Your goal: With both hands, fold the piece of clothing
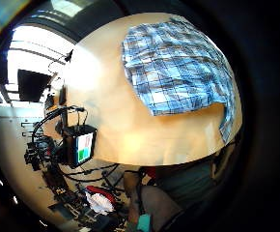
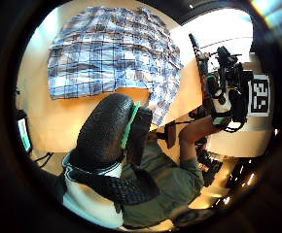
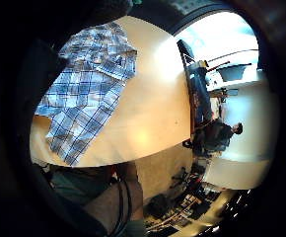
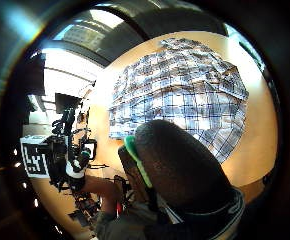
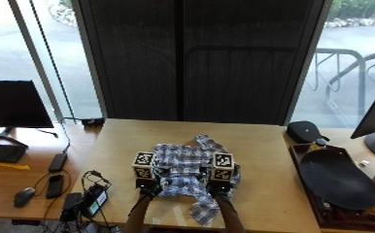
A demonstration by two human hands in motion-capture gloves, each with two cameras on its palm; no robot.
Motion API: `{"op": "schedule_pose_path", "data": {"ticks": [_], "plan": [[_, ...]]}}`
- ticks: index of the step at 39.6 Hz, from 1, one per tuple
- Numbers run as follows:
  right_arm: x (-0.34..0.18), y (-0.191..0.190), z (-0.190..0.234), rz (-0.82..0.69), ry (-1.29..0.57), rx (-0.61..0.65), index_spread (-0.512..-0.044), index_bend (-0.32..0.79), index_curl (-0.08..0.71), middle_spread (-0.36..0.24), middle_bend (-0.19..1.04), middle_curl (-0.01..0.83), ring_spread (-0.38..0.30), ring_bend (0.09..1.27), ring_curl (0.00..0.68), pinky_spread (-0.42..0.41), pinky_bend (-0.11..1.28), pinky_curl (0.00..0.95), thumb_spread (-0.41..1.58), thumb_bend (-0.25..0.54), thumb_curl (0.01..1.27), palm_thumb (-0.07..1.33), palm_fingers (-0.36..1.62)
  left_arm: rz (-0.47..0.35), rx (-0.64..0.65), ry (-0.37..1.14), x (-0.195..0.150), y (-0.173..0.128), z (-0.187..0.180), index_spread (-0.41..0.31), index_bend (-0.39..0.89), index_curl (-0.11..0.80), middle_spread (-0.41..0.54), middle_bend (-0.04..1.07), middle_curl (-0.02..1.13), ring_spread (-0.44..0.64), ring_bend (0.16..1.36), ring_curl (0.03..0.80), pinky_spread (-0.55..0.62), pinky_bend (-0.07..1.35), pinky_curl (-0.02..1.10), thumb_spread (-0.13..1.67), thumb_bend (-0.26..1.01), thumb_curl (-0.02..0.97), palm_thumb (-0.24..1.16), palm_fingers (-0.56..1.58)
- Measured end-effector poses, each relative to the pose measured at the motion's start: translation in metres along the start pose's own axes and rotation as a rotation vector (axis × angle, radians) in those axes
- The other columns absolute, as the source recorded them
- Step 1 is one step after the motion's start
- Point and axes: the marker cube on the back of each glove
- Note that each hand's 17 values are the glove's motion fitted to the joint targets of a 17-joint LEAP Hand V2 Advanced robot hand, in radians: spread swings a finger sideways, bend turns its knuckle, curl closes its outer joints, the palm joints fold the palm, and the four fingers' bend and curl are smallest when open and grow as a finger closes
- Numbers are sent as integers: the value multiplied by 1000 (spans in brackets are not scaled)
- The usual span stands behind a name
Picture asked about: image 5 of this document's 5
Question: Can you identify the white marker cube right glove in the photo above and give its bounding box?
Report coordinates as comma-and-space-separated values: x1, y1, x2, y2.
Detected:
210, 151, 235, 183

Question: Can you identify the black zip case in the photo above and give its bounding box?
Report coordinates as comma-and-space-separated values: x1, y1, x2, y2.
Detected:
286, 119, 331, 145

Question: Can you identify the dark window blind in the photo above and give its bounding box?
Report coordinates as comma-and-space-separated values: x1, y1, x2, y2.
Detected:
71, 0, 333, 126

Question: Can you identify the white marker cube glove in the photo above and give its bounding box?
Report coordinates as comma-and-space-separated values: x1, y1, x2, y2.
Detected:
130, 150, 157, 180
210, 151, 235, 183

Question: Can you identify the dark wooden tray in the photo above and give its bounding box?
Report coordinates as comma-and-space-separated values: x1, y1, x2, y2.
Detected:
287, 143, 375, 233

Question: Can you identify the black power adapter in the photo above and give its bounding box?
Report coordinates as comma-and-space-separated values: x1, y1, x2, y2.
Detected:
47, 152, 69, 174

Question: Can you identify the black oval plate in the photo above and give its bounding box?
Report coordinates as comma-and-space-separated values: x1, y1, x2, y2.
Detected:
299, 150, 375, 212

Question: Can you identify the metal bike rack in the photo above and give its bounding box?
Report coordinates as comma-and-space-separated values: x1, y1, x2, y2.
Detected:
303, 48, 375, 121

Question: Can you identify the blue white plaid shirt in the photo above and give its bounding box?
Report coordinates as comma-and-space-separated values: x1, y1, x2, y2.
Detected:
150, 134, 243, 227

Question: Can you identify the person's right hand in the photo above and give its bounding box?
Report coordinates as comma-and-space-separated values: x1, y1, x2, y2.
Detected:
198, 163, 242, 197

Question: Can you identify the black device with screen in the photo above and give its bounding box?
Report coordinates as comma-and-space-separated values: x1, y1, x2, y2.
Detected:
80, 183, 110, 218

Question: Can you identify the black smartphone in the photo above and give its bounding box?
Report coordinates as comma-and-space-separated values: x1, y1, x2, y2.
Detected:
45, 173, 65, 200

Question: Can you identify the white marker cube left glove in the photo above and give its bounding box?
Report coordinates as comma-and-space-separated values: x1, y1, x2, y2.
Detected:
130, 150, 157, 180

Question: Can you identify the small black desk box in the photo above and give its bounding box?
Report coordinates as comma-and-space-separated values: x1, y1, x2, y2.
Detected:
79, 117, 106, 128

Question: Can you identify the black computer mouse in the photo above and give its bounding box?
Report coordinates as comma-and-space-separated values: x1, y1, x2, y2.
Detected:
13, 186, 37, 209

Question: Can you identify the black computer monitor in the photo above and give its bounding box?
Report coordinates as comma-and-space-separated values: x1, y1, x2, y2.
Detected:
0, 80, 56, 149

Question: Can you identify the black pouch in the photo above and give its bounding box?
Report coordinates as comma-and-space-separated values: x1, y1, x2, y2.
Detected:
60, 191, 84, 223

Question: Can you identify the black keyboard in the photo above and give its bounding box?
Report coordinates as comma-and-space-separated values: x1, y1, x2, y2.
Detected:
0, 143, 28, 164

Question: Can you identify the person's left hand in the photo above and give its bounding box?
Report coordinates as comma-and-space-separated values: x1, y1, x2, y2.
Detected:
134, 165, 172, 199

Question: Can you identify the black cable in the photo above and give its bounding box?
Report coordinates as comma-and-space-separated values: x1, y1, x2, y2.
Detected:
33, 116, 84, 155

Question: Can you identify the yellow plastic tool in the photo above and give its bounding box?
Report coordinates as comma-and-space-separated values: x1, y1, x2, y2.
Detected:
0, 161, 32, 172

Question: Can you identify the small bottle with black cap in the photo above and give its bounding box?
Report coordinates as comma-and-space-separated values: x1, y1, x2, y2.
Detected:
309, 138, 330, 152

